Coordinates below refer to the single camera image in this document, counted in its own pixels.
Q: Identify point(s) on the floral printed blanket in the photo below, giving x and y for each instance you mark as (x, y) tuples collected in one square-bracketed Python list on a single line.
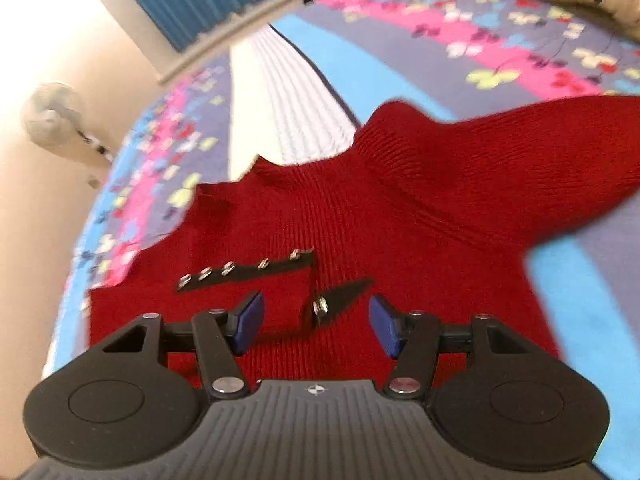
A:
[(500, 35)]

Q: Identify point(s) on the red knit sweater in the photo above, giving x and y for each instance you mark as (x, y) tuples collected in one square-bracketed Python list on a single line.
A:
[(400, 220)]

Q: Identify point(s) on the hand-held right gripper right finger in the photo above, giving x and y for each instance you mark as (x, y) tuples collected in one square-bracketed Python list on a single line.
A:
[(384, 325)]

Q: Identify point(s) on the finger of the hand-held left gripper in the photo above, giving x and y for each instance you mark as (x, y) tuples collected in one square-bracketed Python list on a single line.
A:
[(240, 270), (340, 298)]

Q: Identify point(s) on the white wall fan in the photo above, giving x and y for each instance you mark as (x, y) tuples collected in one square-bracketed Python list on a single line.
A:
[(50, 112)]

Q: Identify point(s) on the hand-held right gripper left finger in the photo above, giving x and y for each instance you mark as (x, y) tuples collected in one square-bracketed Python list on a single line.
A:
[(248, 324)]

